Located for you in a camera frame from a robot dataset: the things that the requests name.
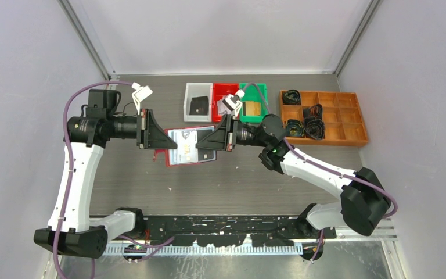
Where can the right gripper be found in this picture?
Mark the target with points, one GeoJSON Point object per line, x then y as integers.
{"type": "Point", "coordinates": [223, 138]}

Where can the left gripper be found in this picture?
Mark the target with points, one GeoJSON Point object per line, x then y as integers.
{"type": "Point", "coordinates": [148, 133]}

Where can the red card holder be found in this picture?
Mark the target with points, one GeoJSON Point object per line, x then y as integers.
{"type": "Point", "coordinates": [186, 152]}

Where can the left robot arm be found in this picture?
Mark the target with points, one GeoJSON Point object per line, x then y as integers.
{"type": "Point", "coordinates": [70, 231]}

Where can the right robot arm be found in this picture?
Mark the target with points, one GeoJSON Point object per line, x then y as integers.
{"type": "Point", "coordinates": [361, 200]}

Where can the silver card in red bin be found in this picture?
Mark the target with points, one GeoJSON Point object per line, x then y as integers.
{"type": "Point", "coordinates": [221, 107]}

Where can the black card in white bin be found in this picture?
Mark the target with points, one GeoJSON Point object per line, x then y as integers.
{"type": "Point", "coordinates": [199, 106]}

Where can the gold card in green bin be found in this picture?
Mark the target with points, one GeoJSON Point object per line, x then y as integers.
{"type": "Point", "coordinates": [252, 108]}

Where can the red plastic bin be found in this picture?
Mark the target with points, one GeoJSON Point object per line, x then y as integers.
{"type": "Point", "coordinates": [221, 90]}

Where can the white plastic bin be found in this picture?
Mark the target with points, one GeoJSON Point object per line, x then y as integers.
{"type": "Point", "coordinates": [193, 90]}

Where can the green plastic bin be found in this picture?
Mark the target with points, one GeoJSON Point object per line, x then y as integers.
{"type": "Point", "coordinates": [252, 94]}

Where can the rolled black belt lower left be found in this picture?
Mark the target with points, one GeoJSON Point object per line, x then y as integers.
{"type": "Point", "coordinates": [294, 128]}

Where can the rolled black belt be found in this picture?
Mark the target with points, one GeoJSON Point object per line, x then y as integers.
{"type": "Point", "coordinates": [294, 128]}
{"type": "Point", "coordinates": [313, 112]}
{"type": "Point", "coordinates": [314, 128]}
{"type": "Point", "coordinates": [291, 97]}

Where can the rolled black belt top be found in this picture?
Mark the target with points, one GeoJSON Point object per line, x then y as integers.
{"type": "Point", "coordinates": [291, 97]}

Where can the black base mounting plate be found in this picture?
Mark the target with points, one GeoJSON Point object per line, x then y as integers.
{"type": "Point", "coordinates": [205, 240]}

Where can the rolled black belt lower right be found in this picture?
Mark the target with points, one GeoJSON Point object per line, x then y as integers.
{"type": "Point", "coordinates": [314, 128]}

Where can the rolled black belt middle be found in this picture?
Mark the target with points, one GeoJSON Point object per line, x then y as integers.
{"type": "Point", "coordinates": [313, 112]}

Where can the orange compartment tray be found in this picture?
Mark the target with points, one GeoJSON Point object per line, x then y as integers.
{"type": "Point", "coordinates": [344, 123]}

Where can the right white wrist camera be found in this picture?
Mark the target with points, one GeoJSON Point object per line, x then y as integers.
{"type": "Point", "coordinates": [233, 103]}

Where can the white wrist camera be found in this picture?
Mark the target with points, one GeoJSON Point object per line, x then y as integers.
{"type": "Point", "coordinates": [139, 94]}
{"type": "Point", "coordinates": [233, 103]}

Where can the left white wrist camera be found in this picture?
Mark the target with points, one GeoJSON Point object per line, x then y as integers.
{"type": "Point", "coordinates": [139, 94]}

